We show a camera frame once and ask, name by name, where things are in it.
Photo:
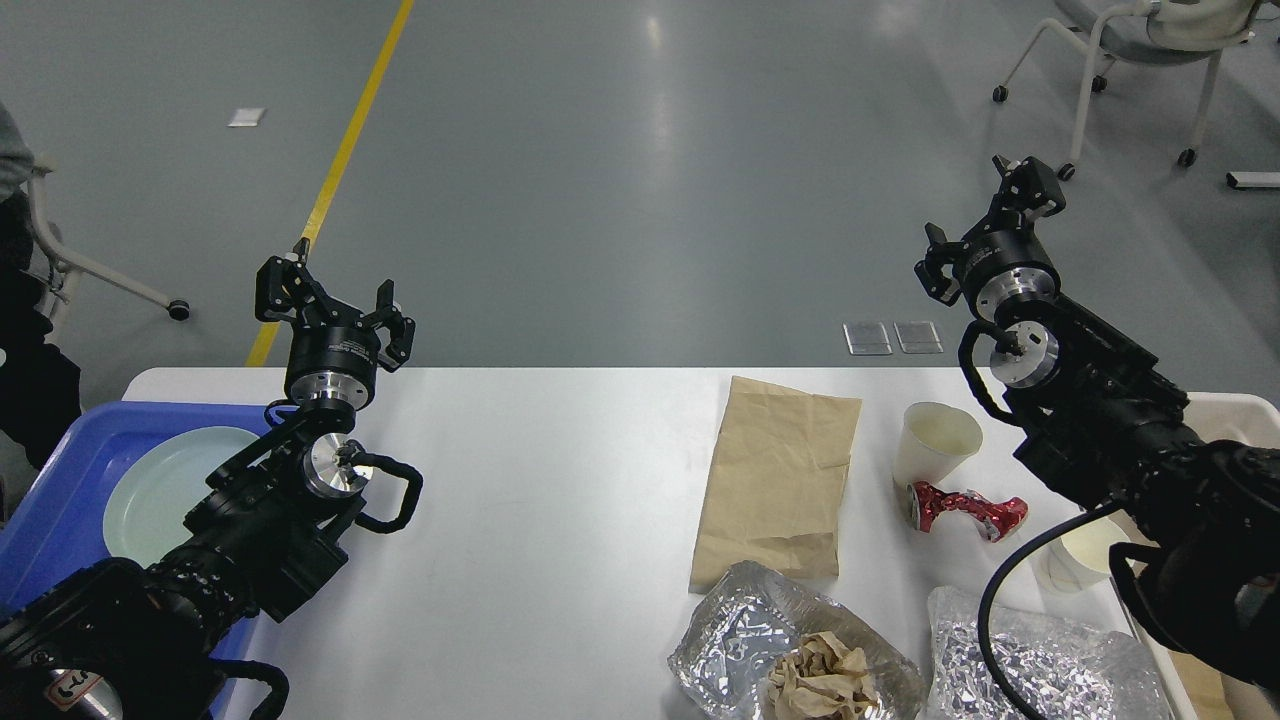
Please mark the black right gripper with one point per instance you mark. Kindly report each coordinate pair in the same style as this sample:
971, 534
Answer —
1001, 261

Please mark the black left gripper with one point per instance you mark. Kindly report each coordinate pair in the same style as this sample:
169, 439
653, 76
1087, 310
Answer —
330, 362

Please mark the white paper cup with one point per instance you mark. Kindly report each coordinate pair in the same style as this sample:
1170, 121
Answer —
935, 440
1079, 559

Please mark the light green plate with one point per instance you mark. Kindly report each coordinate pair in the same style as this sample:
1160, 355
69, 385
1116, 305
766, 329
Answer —
144, 517

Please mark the brown paper bag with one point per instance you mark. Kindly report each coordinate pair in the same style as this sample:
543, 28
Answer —
776, 483

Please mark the brown paper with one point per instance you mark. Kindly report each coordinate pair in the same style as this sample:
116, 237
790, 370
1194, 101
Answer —
822, 678

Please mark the aluminium foil tray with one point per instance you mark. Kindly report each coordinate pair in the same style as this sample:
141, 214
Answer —
749, 619

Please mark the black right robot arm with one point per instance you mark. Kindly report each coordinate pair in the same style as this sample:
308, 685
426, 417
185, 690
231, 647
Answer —
1105, 430

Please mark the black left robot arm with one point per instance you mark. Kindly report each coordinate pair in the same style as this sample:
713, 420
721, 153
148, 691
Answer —
331, 483

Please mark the clear plastic piece on floor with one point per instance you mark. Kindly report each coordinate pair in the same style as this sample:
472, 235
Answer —
918, 338

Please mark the white paper scrap on floor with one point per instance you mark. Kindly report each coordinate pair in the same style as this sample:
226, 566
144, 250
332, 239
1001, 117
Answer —
244, 118

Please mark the white chair right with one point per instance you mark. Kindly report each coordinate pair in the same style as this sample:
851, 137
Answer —
1151, 33

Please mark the white chair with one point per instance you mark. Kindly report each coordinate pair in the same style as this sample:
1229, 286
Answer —
1151, 33
66, 267

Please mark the white bar on floor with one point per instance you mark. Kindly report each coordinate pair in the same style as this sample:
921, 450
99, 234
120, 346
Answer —
1248, 180

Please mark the white chair left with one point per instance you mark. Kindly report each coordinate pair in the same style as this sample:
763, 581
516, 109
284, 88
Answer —
66, 267

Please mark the crushed red can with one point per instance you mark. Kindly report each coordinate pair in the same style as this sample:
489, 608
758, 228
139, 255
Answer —
995, 521

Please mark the person in dark clothes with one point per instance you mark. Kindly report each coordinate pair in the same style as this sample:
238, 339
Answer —
40, 386

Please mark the beige plastic bin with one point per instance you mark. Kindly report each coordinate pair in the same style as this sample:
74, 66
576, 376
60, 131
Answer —
1193, 690

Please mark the crumpled aluminium foil piece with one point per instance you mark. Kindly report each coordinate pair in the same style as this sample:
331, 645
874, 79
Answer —
1065, 670

